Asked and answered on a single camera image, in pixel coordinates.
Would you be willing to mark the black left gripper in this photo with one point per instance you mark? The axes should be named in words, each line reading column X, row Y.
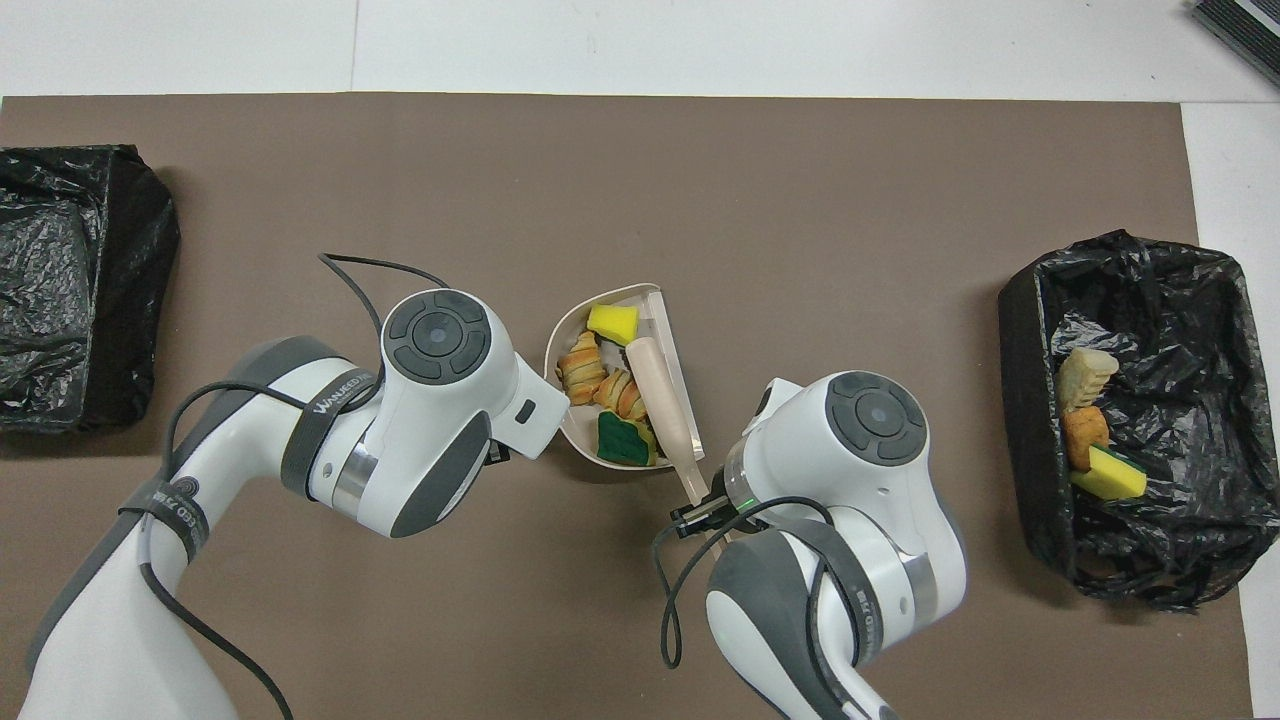
column 500, row 457

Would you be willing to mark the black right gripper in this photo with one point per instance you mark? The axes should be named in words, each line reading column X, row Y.
column 725, row 505

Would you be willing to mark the green and yellow sponge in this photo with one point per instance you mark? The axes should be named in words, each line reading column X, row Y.
column 622, row 440

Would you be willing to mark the orange striped croissant piece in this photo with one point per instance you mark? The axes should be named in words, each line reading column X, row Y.
column 580, row 368
column 622, row 393

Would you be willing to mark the beige hand brush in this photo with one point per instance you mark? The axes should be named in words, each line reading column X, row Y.
column 660, row 400

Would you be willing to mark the small yellow sponge wedge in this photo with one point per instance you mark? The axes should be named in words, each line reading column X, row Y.
column 612, row 322

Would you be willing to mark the beige plastic dustpan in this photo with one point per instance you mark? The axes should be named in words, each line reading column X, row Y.
column 662, row 325

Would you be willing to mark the brown bread roll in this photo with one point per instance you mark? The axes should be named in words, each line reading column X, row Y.
column 1085, row 435

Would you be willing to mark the notched yellow sponge piece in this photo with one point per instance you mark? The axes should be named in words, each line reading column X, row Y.
column 1108, row 480

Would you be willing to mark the pale bread chunk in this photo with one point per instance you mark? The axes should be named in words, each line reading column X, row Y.
column 1088, row 378

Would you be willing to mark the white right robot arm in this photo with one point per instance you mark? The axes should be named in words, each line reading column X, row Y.
column 860, row 480

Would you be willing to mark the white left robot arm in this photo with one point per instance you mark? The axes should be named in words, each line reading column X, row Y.
column 430, row 430

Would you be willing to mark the black bag lined bin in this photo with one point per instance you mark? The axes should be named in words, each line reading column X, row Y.
column 1020, row 400
column 60, row 250

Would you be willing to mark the brown paper table mat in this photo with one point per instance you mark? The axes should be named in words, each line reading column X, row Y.
column 900, row 180

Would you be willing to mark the grey ribbed device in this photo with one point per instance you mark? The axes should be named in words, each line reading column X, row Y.
column 1240, row 30

